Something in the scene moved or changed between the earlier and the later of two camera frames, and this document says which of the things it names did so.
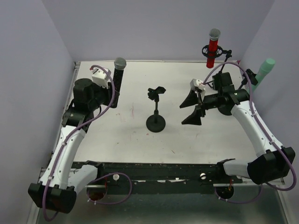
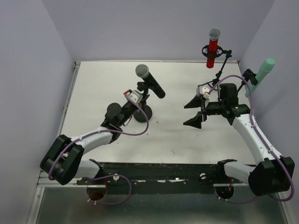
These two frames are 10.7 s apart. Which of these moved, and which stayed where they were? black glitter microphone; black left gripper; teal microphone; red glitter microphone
Moved: black glitter microphone; black left gripper
Stayed: red glitter microphone; teal microphone
